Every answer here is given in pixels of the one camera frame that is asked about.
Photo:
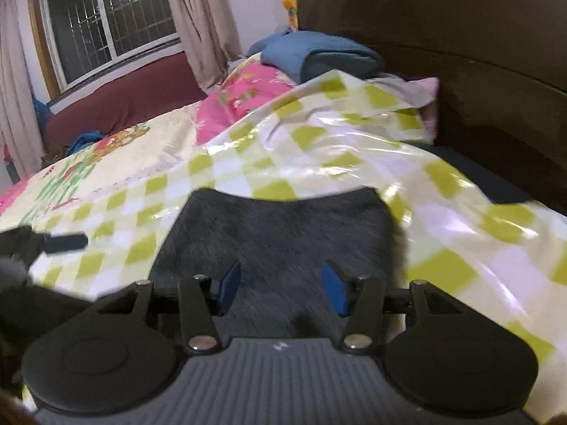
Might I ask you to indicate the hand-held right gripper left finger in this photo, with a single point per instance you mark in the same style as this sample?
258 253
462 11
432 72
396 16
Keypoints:
230 284

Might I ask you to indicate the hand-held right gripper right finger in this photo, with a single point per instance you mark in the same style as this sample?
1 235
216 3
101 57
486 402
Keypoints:
334 287

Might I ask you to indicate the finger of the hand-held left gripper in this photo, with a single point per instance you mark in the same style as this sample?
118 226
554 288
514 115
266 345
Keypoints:
66 243

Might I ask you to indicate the dark grey pants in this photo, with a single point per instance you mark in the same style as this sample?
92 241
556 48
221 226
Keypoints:
274 230

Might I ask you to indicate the blue cloth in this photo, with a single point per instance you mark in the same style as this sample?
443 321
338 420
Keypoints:
86 140

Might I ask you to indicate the pink floral printed blanket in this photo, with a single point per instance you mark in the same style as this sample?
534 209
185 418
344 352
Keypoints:
133 141

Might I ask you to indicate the green white checked plastic sheet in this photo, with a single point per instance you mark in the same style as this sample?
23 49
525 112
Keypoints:
443 230

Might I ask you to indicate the maroon sofa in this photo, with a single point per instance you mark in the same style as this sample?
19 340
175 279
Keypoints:
124 93

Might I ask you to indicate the beige curtain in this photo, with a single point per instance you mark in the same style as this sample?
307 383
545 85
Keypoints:
15 75
199 22

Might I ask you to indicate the dark bed mattress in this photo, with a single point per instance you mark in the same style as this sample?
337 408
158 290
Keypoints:
496 177

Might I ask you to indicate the barred window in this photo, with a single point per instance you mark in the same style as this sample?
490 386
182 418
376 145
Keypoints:
106 22

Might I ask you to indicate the folded blue blanket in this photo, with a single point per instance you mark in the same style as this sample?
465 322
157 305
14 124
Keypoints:
319 55

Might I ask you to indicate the dark brown wooden headboard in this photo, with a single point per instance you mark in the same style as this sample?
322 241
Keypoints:
443 31

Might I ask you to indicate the yellow plastic package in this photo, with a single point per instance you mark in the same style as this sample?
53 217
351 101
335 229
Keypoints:
290 11

